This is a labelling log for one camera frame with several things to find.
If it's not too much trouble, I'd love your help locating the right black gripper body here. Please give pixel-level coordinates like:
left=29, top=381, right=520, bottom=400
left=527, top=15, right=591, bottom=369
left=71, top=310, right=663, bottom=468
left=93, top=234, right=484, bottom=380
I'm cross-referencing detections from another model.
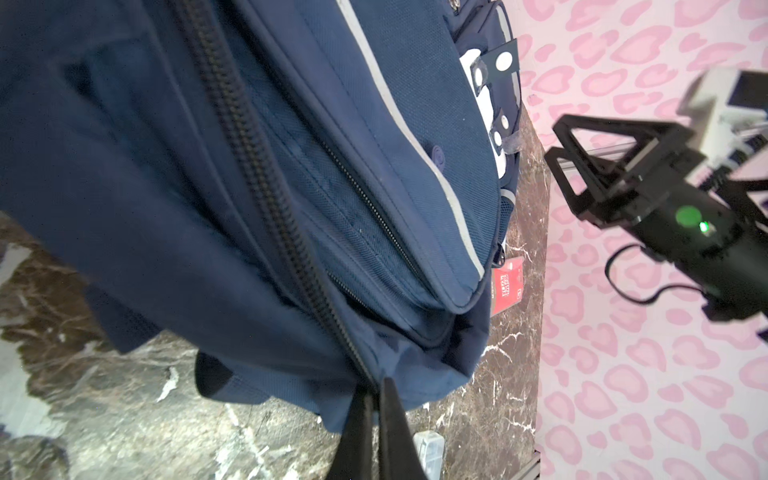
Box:
left=627, top=166, right=767, bottom=322

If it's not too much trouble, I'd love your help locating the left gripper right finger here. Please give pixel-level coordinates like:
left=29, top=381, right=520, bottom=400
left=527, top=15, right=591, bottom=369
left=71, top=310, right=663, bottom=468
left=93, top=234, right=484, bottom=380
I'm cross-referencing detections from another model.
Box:
left=378, top=378, right=427, bottom=480

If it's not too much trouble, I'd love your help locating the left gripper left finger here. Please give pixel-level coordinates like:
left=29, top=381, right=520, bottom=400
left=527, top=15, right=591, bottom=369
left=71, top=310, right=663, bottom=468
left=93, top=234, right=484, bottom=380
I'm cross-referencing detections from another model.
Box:
left=325, top=387, right=375, bottom=480

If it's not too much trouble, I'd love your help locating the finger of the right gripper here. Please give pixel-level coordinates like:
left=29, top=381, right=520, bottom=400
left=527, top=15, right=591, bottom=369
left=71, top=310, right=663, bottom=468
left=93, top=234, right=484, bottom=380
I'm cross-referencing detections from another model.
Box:
left=545, top=114, right=704, bottom=228

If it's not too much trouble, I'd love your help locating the navy blue student backpack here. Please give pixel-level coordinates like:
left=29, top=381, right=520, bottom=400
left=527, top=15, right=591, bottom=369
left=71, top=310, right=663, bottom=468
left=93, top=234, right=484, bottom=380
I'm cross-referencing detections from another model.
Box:
left=1, top=1, right=519, bottom=432

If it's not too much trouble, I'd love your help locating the clear plastic pen case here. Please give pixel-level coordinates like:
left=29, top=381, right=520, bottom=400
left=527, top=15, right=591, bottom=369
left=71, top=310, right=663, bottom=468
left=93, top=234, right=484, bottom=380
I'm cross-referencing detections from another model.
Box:
left=413, top=430, right=445, bottom=480

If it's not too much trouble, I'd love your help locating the red small book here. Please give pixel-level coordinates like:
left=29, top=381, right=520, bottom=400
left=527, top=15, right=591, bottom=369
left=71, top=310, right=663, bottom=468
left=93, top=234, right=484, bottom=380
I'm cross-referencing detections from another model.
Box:
left=491, top=257, right=525, bottom=316

